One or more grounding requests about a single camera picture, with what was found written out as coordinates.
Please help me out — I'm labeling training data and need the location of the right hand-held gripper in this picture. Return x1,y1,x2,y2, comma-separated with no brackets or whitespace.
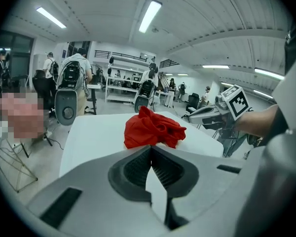
188,84,254,140

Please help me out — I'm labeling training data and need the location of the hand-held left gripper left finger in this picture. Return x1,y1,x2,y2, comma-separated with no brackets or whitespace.
27,145,170,234

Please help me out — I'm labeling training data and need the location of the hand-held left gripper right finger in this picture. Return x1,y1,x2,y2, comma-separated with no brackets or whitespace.
150,145,250,231

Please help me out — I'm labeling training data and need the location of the red long-sleeved top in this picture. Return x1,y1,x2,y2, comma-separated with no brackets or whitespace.
124,106,187,150

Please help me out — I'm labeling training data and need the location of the person's right forearm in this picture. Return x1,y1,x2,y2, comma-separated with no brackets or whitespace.
235,104,286,139

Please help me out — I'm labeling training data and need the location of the long ceiling light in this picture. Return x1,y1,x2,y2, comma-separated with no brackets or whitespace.
254,67,286,81
252,89,274,99
201,64,230,70
36,6,67,29
138,0,163,34

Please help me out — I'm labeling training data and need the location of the person's white top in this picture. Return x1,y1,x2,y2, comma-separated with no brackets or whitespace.
239,43,296,237

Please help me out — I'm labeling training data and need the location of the grey pod-shaped device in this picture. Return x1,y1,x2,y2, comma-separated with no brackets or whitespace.
54,60,82,126
134,79,159,114

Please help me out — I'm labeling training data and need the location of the white metal shelf rack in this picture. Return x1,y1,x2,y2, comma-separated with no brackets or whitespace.
105,76,141,104

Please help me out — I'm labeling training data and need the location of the black-legged standing desk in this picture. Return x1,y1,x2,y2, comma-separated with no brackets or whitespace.
85,82,102,116

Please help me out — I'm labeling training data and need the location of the black mezzanine railing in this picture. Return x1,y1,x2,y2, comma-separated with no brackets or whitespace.
94,49,148,62

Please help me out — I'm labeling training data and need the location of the dark double door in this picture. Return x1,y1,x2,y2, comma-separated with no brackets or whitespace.
0,30,36,83

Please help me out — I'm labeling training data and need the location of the black cable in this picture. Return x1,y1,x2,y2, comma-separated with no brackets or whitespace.
42,132,65,151

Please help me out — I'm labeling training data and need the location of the metal wire rack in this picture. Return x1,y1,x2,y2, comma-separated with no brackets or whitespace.
0,136,38,194

